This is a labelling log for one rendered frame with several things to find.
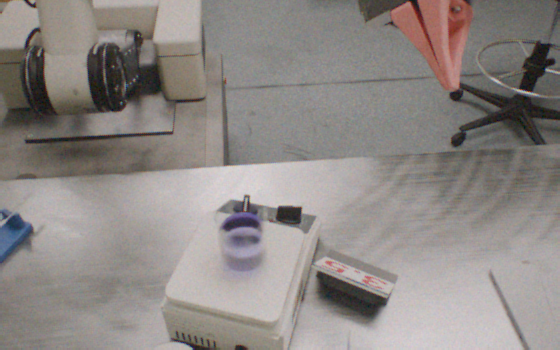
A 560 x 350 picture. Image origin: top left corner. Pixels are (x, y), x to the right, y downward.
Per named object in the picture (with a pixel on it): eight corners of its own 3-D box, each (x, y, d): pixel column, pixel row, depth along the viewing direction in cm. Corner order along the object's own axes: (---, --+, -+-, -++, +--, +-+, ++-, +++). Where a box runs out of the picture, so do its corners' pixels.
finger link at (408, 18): (495, 58, 37) (463, -57, 39) (406, 94, 42) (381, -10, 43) (524, 75, 42) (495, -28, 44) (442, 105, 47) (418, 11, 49)
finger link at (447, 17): (463, 71, 39) (434, -40, 41) (380, 104, 43) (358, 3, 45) (495, 86, 44) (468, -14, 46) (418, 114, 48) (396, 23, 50)
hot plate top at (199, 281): (206, 213, 60) (205, 208, 59) (306, 234, 57) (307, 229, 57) (161, 300, 51) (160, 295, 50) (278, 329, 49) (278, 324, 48)
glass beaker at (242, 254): (239, 290, 51) (234, 238, 46) (208, 257, 54) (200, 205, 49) (284, 258, 54) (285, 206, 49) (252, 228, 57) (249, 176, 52)
